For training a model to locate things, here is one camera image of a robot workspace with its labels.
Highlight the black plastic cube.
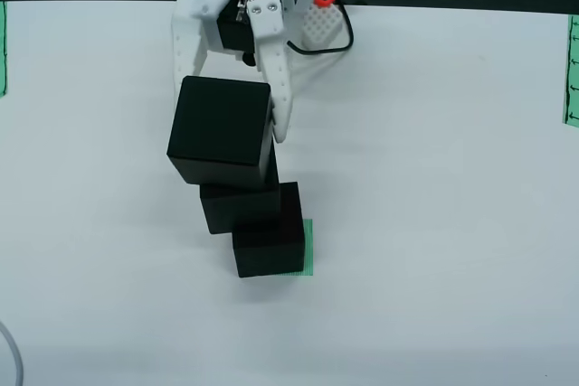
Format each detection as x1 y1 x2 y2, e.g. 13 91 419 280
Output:
166 74 273 192
198 139 282 236
231 181 305 279

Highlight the green striped square sheet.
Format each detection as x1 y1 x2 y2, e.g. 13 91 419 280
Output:
271 218 316 278

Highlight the green paper strip with arrows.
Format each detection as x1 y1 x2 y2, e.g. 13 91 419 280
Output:
562 14 579 126

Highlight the white cable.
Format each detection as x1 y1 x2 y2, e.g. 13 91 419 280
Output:
0 320 24 386

